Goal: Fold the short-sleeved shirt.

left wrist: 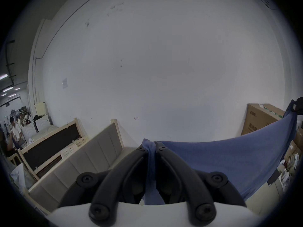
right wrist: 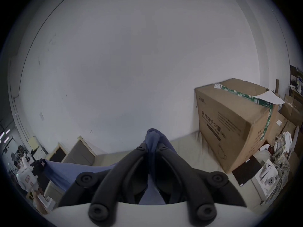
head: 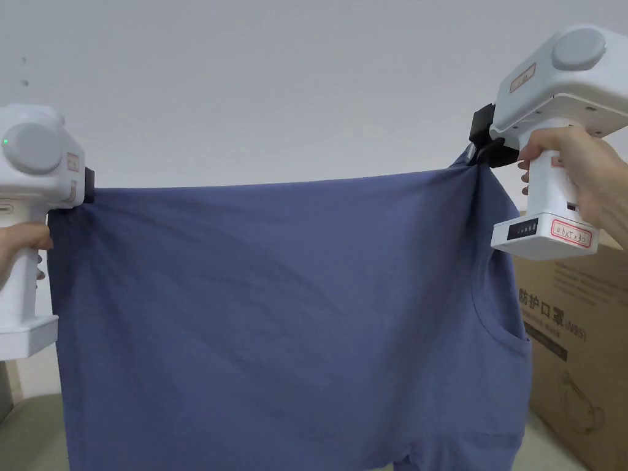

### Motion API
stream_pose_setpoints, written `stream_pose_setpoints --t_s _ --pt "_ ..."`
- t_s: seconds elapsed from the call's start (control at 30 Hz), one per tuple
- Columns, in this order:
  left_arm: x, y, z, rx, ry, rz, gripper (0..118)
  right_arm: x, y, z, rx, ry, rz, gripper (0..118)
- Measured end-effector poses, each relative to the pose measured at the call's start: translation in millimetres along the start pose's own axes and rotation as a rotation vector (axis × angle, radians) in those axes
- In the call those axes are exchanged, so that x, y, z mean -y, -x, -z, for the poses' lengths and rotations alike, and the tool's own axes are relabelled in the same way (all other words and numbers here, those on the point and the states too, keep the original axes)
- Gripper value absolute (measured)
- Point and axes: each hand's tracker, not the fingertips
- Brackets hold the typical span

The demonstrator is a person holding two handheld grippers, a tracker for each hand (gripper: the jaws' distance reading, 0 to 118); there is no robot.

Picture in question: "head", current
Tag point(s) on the blue shirt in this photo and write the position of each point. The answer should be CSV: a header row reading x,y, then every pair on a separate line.
x,y
274,314

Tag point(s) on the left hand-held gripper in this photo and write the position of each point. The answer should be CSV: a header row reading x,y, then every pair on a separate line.
x,y
29,162

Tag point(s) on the brown cardboard carton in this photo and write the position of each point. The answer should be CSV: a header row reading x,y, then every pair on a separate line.
x,y
579,333

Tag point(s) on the person's right hand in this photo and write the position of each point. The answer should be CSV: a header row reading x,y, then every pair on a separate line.
x,y
584,167

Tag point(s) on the person's left hand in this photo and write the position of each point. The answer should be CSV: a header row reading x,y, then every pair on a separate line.
x,y
22,241

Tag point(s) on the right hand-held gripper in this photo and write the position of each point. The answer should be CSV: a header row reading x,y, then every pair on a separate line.
x,y
549,88

